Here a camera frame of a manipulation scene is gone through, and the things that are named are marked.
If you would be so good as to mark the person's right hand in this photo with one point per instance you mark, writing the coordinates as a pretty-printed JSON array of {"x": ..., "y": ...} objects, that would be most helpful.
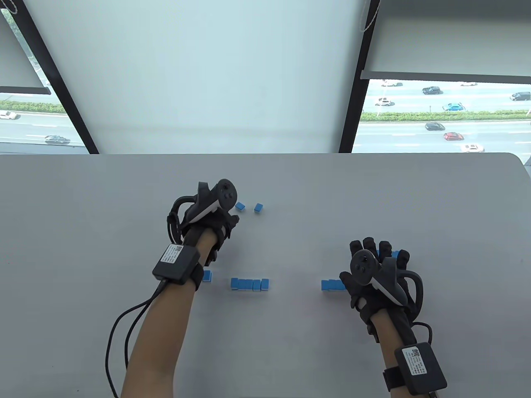
[{"x": 363, "y": 298}]

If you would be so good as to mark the person's left hand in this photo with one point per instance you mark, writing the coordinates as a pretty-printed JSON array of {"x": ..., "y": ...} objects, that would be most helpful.
[{"x": 215, "y": 224}]

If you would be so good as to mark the person's left forearm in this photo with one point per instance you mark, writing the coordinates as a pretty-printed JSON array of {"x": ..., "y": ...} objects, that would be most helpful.
[{"x": 157, "y": 331}]

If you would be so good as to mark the person's right forearm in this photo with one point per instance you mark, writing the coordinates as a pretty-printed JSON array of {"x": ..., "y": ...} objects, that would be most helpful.
[{"x": 386, "y": 336}]

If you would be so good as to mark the black and white hand controller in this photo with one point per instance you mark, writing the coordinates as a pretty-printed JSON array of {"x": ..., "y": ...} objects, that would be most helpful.
[
  {"x": 226, "y": 192},
  {"x": 363, "y": 265}
]

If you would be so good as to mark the wide white roller blind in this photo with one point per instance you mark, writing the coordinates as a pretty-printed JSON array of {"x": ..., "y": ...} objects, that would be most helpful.
[{"x": 207, "y": 74}]

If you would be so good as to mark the green roadside hedge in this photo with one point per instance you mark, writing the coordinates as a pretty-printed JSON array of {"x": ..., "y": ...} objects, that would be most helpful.
[
  {"x": 25, "y": 107},
  {"x": 435, "y": 116}
]

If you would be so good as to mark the grey roller blind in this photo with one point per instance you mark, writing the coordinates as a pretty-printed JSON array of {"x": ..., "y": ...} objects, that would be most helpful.
[
  {"x": 12, "y": 70},
  {"x": 448, "y": 37}
]

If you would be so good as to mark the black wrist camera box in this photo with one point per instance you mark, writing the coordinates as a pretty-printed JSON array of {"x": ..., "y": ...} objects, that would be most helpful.
[
  {"x": 421, "y": 369},
  {"x": 176, "y": 265}
]

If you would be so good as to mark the black window frame post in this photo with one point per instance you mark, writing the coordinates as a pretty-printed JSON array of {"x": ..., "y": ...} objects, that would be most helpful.
[
  {"x": 58, "y": 83},
  {"x": 356, "y": 91}
]

